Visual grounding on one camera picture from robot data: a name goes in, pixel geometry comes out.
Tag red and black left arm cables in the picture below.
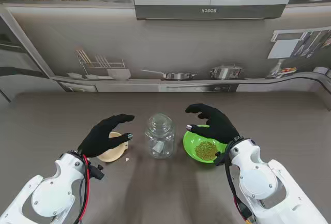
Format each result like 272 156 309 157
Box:
77 153 91 222

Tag green mung beans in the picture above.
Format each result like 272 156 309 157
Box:
194 141 219 158

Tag black and red right arm cables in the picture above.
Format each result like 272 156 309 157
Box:
223 143 257 224

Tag clear glass jar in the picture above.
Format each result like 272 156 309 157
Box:
144 127 177 159

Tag printed kitchen scene backdrop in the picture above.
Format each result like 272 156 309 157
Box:
0 0 331 111

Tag ribbed glass jar lid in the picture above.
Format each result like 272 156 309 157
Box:
147 113 174 133

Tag beige plastic funnel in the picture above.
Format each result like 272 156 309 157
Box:
97 131 129 162

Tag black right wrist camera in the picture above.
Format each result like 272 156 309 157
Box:
214 151 225 167

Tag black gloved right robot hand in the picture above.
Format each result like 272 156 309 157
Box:
185 103 240 144

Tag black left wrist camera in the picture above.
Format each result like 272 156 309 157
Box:
92 164 106 181

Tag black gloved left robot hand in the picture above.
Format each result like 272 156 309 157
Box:
77 114 136 158

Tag green plastic bowl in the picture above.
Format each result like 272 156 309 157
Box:
183 125 230 163

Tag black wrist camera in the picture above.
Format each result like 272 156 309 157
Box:
92 164 106 181
214 151 225 167

